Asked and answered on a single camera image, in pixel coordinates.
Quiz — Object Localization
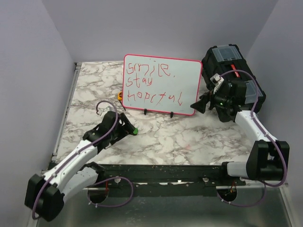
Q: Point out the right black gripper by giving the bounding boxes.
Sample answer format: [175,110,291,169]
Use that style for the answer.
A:
[191,85,233,114]

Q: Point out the pink framed whiteboard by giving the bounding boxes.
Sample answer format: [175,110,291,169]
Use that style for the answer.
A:
[122,54,203,116]

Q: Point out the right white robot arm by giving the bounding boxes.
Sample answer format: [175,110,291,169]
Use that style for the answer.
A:
[191,79,290,186]

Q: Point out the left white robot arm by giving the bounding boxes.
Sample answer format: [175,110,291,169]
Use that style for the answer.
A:
[25,111,138,221]

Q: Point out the yellow tape measure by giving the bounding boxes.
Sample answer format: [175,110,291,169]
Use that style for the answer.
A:
[117,91,126,110]

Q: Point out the black plastic toolbox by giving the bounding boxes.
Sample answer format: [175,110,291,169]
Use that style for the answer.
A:
[198,44,266,122]

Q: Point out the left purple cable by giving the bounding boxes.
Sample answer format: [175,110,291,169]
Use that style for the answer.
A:
[32,100,134,219]

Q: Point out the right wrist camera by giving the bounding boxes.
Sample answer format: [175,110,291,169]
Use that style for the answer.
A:
[210,73,224,94]

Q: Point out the wire whiteboard stand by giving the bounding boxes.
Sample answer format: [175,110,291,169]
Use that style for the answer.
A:
[143,108,174,118]

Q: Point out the aluminium side rail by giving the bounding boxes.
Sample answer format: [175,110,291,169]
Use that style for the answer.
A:
[52,62,82,160]

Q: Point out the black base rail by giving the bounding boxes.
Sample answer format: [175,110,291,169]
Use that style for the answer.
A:
[48,162,251,198]

